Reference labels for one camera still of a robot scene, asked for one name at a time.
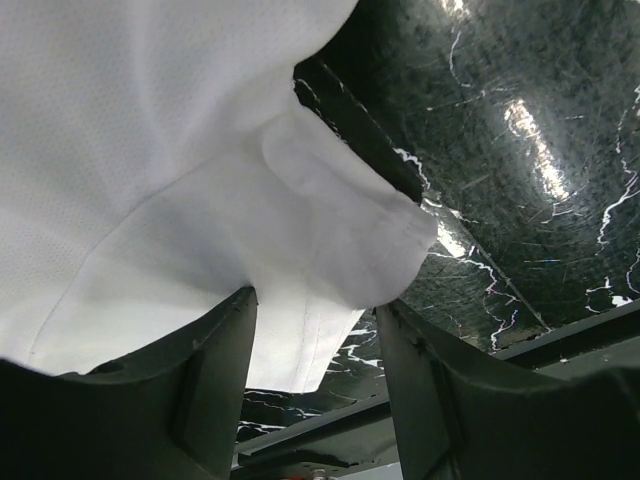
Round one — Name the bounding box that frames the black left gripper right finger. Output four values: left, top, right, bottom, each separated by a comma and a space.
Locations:
375, 301, 639, 479

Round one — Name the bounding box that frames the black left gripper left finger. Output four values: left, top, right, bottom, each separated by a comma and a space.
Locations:
1, 287, 258, 479

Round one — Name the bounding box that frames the white t shirt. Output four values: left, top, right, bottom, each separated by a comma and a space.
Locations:
1, 1, 438, 393

